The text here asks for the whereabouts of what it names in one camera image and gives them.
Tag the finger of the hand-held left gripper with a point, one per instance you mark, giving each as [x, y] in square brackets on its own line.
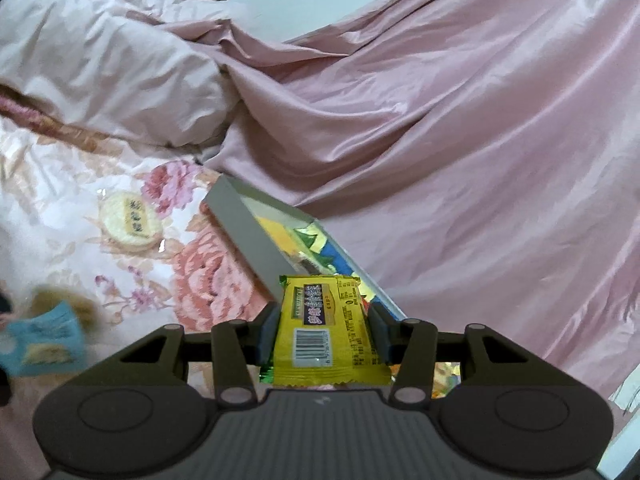
[4, 386]
[4, 303]

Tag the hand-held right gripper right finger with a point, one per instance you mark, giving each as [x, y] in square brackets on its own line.
[377, 332]

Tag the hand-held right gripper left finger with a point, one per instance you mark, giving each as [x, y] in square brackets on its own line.
[270, 332]

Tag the yellow snack packet green edges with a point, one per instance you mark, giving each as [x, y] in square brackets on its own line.
[325, 330]

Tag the light blue snack packet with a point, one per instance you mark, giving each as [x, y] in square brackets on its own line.
[45, 342]

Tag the grey cardboard box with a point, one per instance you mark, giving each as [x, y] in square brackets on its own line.
[240, 230]

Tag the yellow blue printed box liner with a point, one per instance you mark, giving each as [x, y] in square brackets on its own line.
[280, 232]

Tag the floral bed sheet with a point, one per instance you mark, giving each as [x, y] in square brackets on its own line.
[60, 200]

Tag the round white cracker packet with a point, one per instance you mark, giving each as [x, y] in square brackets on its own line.
[130, 222]

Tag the pink satin quilt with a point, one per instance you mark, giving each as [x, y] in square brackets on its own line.
[425, 135]

